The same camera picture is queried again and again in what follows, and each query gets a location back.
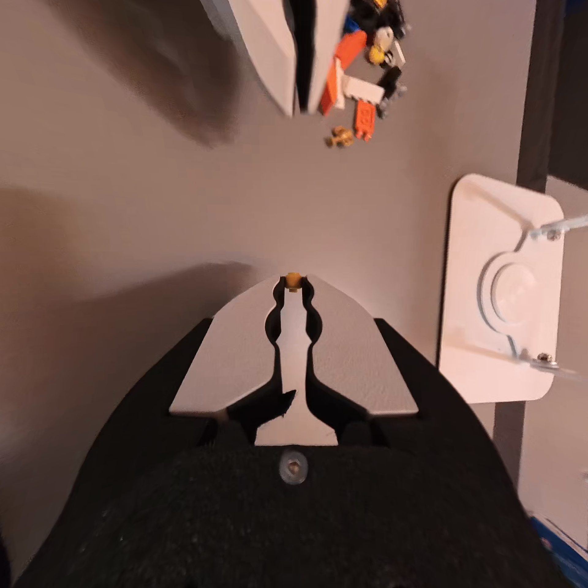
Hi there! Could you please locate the pile of lego pieces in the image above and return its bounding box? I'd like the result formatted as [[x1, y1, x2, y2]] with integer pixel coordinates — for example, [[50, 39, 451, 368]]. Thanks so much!
[[319, 0, 410, 149]]

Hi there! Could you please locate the white wire screen stand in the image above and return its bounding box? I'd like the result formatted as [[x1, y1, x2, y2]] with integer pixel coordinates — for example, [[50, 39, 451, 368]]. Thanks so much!
[[439, 173, 588, 405]]

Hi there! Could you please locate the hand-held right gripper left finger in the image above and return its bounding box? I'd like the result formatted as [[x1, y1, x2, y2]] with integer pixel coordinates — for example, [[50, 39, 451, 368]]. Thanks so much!
[[170, 276, 287, 416]]

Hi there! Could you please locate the blue lego set box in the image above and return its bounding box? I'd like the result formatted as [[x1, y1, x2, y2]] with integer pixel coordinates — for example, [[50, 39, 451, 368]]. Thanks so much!
[[531, 515, 588, 588]]

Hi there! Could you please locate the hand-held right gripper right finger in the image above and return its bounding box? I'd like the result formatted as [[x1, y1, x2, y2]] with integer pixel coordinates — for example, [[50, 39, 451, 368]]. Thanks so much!
[[302, 276, 420, 416]]

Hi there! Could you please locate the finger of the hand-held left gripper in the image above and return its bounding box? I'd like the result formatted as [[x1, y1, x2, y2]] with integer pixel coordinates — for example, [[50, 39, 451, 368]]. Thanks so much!
[[201, 0, 300, 116], [306, 0, 352, 116]]

